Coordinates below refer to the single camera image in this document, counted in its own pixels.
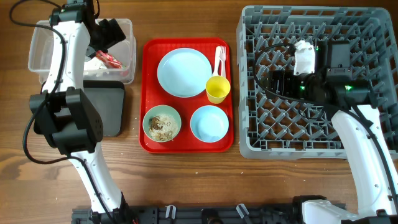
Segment red snack wrapper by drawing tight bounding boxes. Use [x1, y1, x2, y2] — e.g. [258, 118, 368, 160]
[96, 50, 123, 69]

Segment white napkin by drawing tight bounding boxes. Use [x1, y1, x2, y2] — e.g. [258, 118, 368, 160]
[84, 57, 107, 71]

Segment yellow plastic cup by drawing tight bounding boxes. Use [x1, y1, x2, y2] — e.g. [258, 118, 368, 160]
[205, 75, 231, 104]

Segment small light blue bowl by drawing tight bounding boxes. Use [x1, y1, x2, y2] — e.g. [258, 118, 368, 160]
[190, 105, 229, 143]

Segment green bowl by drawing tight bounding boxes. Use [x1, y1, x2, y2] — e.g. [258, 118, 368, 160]
[142, 105, 182, 142]

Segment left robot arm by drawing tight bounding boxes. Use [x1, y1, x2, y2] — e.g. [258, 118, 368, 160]
[27, 1, 134, 223]

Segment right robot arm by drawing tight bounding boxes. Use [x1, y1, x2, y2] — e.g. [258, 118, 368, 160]
[252, 40, 397, 223]

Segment grey dishwasher rack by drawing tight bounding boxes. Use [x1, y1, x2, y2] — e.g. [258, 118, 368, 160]
[236, 6, 397, 160]

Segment clear plastic waste bin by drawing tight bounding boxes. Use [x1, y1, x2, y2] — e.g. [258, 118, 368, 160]
[27, 19, 136, 84]

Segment black plastic tray bin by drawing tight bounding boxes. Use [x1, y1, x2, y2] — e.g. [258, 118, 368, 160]
[29, 80, 125, 142]

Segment white plastic fork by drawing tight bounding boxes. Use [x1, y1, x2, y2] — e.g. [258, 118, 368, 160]
[220, 46, 226, 78]

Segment white plastic spoon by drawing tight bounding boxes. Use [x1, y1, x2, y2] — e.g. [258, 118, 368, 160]
[212, 46, 221, 76]

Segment large light blue plate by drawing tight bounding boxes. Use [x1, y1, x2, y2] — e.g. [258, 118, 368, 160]
[157, 48, 212, 98]

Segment red serving tray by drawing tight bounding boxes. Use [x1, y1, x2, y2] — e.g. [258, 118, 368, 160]
[139, 37, 234, 154]

